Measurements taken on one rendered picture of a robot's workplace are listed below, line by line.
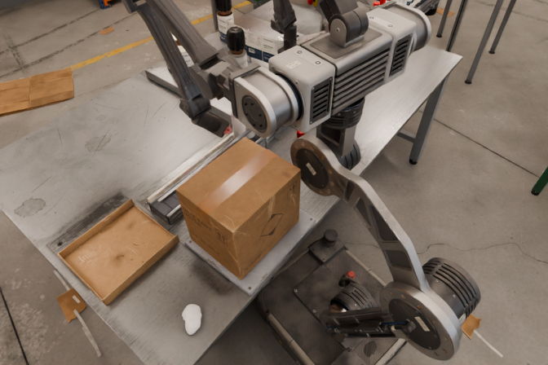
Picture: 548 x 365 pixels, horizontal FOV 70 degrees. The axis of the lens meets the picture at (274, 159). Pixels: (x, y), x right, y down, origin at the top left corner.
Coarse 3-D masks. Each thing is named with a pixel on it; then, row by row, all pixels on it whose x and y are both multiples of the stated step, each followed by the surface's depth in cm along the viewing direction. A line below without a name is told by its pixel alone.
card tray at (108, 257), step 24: (120, 216) 144; (144, 216) 144; (96, 240) 137; (120, 240) 137; (144, 240) 137; (168, 240) 137; (72, 264) 131; (96, 264) 131; (120, 264) 130; (144, 264) 127; (96, 288) 125; (120, 288) 122
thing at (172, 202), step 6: (258, 138) 166; (210, 156) 159; (204, 162) 156; (180, 180) 150; (174, 186) 148; (168, 198) 144; (174, 198) 144; (150, 204) 142; (156, 204) 142; (162, 204) 142; (168, 204) 142; (174, 204) 142; (162, 210) 140; (168, 210) 140
